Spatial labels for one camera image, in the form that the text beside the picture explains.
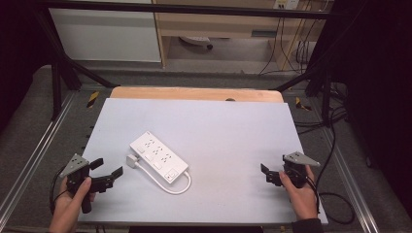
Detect black floor cable bundle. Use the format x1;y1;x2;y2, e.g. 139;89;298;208
292;82;353;136

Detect aluminium rail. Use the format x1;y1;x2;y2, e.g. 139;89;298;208
0;91;77;215
319;124;381;233

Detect white wall socket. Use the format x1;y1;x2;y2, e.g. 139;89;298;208
273;0;300;11

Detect yellow cable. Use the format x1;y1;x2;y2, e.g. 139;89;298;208
281;8;309;71

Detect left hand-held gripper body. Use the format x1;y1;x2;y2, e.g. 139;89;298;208
58;152;115;215

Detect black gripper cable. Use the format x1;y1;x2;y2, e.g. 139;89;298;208
305;106;356;225
48;164;71;216

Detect white chair base leg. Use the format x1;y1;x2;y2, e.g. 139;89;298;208
179;35;215;51

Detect person's right hand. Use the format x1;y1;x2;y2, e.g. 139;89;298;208
279;164;320;221

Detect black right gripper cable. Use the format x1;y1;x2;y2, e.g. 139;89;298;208
305;106;356;225

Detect wooden table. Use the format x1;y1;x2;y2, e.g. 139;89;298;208
109;85;286;104

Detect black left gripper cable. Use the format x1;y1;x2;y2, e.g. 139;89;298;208
48;164;71;216

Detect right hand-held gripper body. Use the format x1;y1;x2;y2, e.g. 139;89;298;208
271;150;322;189

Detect white cabinet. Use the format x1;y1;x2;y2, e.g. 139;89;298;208
48;8;162;63

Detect white plug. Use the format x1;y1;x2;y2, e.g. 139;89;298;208
125;153;141;170

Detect black hanging cables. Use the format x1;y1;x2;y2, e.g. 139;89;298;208
257;16;317;76

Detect yellow black tape strip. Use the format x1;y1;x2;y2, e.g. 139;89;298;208
294;96;313;112
86;90;100;109

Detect person's left hand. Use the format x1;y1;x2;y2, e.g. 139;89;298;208
48;177;97;228

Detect black curtain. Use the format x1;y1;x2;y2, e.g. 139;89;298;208
0;0;52;134
333;0;412;212

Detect black metal frame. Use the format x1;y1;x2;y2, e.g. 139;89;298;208
32;0;339;128

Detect white power cable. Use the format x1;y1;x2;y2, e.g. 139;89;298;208
135;161;192;195

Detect white power strip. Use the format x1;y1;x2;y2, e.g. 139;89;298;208
129;130;189;184

